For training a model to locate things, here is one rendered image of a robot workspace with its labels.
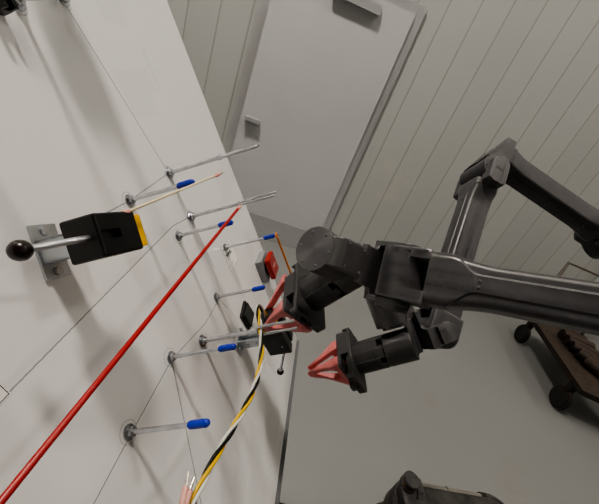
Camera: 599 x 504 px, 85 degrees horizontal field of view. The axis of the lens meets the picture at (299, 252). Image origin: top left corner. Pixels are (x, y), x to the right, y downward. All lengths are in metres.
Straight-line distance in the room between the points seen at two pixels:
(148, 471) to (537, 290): 0.43
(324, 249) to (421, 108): 2.78
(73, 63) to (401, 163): 2.89
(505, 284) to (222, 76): 2.75
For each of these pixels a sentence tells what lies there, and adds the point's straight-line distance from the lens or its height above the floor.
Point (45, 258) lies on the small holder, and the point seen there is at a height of 1.32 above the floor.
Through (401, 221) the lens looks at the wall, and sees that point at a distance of 3.38.
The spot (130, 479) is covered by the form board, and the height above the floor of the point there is 1.15.
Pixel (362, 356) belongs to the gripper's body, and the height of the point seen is 1.14.
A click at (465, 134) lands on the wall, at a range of 3.32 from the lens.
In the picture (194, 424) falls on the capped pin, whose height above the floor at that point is 1.22.
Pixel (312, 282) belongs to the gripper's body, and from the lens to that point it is 0.48.
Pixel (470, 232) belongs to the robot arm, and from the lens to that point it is 0.74.
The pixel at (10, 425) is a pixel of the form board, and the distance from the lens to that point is 0.32.
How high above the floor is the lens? 1.52
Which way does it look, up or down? 28 degrees down
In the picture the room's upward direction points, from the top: 23 degrees clockwise
